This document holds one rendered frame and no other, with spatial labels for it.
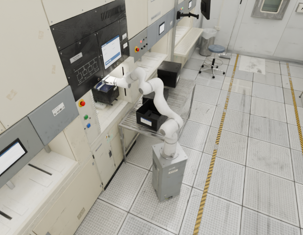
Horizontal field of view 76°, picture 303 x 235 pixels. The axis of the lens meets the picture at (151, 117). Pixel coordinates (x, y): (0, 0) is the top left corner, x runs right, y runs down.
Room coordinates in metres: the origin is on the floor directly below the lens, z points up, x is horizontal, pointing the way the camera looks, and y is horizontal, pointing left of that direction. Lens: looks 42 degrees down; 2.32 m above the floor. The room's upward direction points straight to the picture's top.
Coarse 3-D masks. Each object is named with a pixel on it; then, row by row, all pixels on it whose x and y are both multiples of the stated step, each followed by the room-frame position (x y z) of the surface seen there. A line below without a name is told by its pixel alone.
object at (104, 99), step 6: (102, 84) 1.78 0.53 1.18; (96, 90) 1.73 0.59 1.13; (102, 90) 1.70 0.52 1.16; (108, 90) 1.70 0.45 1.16; (114, 90) 1.79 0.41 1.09; (96, 96) 1.73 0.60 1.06; (102, 96) 1.70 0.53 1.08; (108, 96) 1.68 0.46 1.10; (114, 96) 1.78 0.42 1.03; (102, 102) 1.77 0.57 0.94; (108, 102) 1.68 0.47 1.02
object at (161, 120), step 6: (150, 102) 1.84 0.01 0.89; (138, 108) 1.68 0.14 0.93; (144, 108) 1.77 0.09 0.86; (150, 108) 1.84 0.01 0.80; (156, 108) 1.80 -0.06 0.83; (138, 114) 1.60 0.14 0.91; (144, 114) 1.76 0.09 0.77; (150, 114) 1.74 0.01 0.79; (156, 114) 1.76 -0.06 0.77; (138, 120) 1.61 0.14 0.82; (144, 120) 1.56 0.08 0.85; (150, 120) 1.52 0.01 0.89; (156, 120) 1.49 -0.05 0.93; (162, 120) 1.59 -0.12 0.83; (150, 126) 1.52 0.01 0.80; (156, 126) 1.49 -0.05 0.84
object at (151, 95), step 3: (165, 90) 2.13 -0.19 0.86; (168, 90) 2.15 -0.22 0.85; (150, 93) 2.07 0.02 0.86; (153, 93) 2.07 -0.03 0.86; (165, 93) 2.07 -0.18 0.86; (168, 93) 2.16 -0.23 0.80; (144, 96) 2.01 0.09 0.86; (147, 96) 2.01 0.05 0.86; (150, 96) 2.01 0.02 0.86; (153, 96) 2.01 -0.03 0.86; (165, 96) 2.01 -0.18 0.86; (144, 99) 1.98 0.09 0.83; (147, 99) 1.97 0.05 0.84; (153, 99) 1.94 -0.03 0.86; (165, 99) 2.00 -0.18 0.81; (144, 102) 1.98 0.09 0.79
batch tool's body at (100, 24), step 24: (120, 0) 1.91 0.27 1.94; (72, 24) 1.34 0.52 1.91; (96, 24) 1.57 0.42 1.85; (120, 24) 1.87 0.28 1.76; (72, 48) 1.29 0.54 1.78; (96, 48) 1.51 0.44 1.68; (120, 72) 1.90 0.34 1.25; (120, 96) 1.92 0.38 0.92; (96, 120) 1.34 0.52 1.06; (120, 120) 1.68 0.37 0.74; (96, 144) 1.26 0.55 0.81; (120, 144) 1.61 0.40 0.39; (96, 168) 1.18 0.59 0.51
